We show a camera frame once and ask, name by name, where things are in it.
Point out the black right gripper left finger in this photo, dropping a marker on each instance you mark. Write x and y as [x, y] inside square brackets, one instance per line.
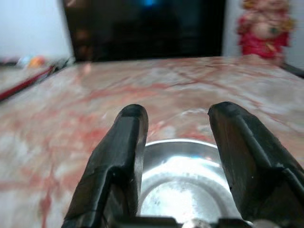
[111, 166]

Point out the red seated idol figurine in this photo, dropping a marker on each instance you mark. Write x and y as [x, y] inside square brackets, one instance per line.
[263, 31]

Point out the round steel bowl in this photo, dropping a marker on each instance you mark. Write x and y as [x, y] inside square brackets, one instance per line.
[180, 180]

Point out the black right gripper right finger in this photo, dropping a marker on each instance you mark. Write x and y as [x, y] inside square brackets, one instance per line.
[256, 166]

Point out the black television screen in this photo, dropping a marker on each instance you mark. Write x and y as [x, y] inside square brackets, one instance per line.
[147, 31]

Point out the small orange and blue object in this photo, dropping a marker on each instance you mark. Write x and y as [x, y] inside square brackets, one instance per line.
[35, 61]

